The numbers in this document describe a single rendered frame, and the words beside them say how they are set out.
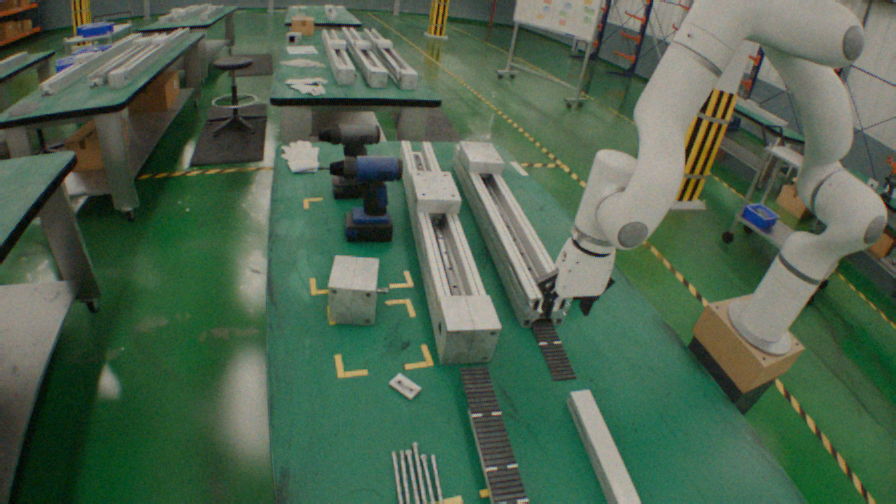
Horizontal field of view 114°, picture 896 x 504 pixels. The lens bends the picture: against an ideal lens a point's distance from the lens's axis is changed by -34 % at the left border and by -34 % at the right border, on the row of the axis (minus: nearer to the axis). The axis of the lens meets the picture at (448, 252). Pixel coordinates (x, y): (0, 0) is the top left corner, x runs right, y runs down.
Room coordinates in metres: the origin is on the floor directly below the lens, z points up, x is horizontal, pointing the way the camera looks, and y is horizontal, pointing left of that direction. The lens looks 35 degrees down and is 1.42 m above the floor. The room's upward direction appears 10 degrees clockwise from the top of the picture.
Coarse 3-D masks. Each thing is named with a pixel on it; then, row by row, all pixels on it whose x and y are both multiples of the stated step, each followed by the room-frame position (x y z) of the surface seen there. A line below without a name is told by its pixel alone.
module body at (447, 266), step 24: (408, 144) 1.37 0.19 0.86; (408, 168) 1.18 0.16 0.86; (432, 168) 1.21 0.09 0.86; (408, 192) 1.13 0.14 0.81; (456, 216) 0.95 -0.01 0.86; (432, 240) 0.82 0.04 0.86; (456, 240) 0.84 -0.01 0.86; (432, 264) 0.73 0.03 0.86; (456, 264) 0.80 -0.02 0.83; (432, 288) 0.68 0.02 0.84; (456, 288) 0.70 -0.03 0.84; (480, 288) 0.68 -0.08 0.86; (432, 312) 0.66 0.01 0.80
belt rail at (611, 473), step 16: (576, 400) 0.48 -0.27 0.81; (592, 400) 0.48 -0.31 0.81; (576, 416) 0.46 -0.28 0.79; (592, 416) 0.45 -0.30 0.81; (592, 432) 0.41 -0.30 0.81; (608, 432) 0.41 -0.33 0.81; (592, 448) 0.38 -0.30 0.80; (608, 448) 0.38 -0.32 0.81; (592, 464) 0.36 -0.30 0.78; (608, 464) 0.35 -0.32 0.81; (608, 480) 0.32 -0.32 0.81; (624, 480) 0.32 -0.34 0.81; (608, 496) 0.30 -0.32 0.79; (624, 496) 0.29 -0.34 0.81
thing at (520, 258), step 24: (456, 144) 1.45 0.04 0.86; (456, 168) 1.38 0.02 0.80; (480, 192) 1.11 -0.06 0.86; (504, 192) 1.13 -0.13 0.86; (480, 216) 1.06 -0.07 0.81; (504, 216) 1.04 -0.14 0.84; (504, 240) 0.88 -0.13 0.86; (528, 240) 0.91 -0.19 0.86; (504, 264) 0.84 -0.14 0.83; (528, 264) 0.84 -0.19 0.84; (552, 264) 0.81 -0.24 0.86; (528, 288) 0.71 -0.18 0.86; (528, 312) 0.68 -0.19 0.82; (552, 312) 0.70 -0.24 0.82
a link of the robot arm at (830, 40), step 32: (704, 0) 0.63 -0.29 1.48; (736, 0) 0.61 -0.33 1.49; (768, 0) 0.61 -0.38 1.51; (800, 0) 0.59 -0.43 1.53; (832, 0) 0.58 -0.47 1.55; (704, 32) 0.61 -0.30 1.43; (736, 32) 0.60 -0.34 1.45; (768, 32) 0.61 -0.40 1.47; (800, 32) 0.58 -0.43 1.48; (832, 32) 0.56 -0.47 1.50; (832, 64) 0.56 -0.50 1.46
